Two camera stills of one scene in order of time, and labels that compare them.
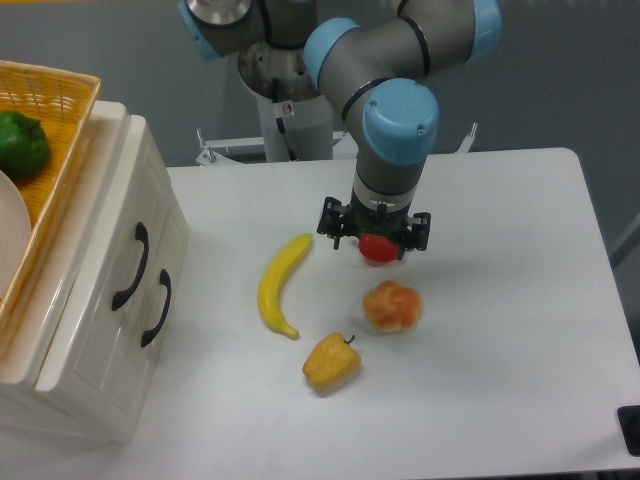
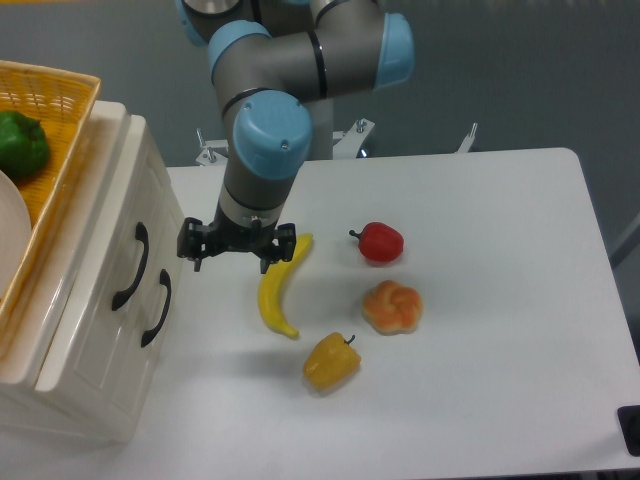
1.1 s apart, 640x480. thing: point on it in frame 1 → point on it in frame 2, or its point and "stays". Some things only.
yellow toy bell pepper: x=331 y=361 stays
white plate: x=16 y=238 stays
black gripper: x=395 y=224 → x=222 y=235
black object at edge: x=629 y=420 stays
